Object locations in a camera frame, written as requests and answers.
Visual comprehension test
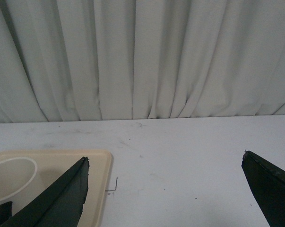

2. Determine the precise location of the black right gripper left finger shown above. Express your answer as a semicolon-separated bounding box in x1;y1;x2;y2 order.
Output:
1;157;89;227

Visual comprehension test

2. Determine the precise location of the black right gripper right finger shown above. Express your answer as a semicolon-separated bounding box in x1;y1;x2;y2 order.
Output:
242;151;285;227

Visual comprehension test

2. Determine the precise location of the cream mug with black handle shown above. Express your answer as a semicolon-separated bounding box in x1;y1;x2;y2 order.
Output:
0;157;44;215

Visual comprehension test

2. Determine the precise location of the beige square plate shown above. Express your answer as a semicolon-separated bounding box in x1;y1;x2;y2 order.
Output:
0;149;112;227

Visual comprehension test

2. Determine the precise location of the white pleated curtain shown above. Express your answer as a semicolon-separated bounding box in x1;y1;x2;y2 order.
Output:
0;0;285;123

